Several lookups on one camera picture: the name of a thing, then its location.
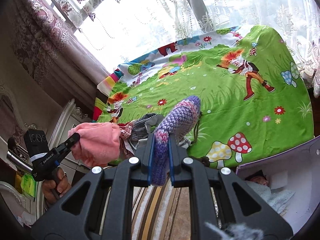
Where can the red white floral cloth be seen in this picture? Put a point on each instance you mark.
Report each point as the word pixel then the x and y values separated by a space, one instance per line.
pixel 125 134

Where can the purple floral drape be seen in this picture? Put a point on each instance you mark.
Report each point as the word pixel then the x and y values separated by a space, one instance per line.
pixel 51 54

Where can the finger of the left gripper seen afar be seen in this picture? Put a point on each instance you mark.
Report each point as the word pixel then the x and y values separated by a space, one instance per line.
pixel 71 141

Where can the green cartoon bedsheet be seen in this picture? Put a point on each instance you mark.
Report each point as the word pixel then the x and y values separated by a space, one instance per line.
pixel 253 101

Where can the striped rug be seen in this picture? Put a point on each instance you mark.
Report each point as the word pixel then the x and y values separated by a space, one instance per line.
pixel 161 212

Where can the left hand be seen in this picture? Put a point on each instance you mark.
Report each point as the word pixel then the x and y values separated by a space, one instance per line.
pixel 48 187

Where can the purple knitted item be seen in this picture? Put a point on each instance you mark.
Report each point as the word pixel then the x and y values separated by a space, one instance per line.
pixel 179 122

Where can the white lace curtain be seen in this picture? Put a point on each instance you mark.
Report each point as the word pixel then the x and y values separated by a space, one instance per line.
pixel 116 31

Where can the black white checkered cloth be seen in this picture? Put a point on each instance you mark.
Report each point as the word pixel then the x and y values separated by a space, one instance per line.
pixel 145 125

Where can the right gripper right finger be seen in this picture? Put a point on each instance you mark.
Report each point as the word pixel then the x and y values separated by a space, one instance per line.
pixel 223 206

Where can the pink soft cloth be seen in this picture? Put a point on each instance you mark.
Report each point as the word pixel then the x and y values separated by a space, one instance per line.
pixel 99 143

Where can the white purple storage box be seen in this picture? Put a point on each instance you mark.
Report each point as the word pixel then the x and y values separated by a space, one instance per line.
pixel 296 170

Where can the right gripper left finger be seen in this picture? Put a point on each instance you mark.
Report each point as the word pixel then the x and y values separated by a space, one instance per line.
pixel 99 206

